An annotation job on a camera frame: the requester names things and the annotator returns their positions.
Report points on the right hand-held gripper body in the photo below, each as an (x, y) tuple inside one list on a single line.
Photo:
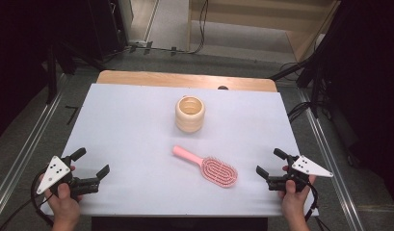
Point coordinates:
[(308, 166)]

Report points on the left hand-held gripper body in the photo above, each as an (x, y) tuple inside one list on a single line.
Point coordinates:
[(84, 186)]

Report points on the pink hairbrush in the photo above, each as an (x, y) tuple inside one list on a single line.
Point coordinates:
[(217, 170)]

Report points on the beige ribbed cup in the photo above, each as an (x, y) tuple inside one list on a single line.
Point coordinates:
[(189, 120)]

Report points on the person's left hand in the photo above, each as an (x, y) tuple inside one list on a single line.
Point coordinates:
[(64, 207)]

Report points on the person's right hand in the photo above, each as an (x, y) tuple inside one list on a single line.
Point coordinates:
[(294, 202)]

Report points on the white table cover sheet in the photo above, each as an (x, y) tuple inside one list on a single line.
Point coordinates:
[(127, 128)]

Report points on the black metal stand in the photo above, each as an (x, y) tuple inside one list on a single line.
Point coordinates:
[(51, 73), (316, 83)]

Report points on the wooden table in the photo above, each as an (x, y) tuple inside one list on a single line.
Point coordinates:
[(152, 78)]

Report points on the black curtain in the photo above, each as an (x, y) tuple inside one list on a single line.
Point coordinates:
[(18, 64), (371, 80)]

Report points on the black computer case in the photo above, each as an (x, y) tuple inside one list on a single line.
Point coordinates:
[(104, 29)]

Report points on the light wooden platform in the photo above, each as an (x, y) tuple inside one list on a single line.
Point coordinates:
[(249, 22)]

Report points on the silver metal floor rail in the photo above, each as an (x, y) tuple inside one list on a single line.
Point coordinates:
[(24, 154), (329, 166)]

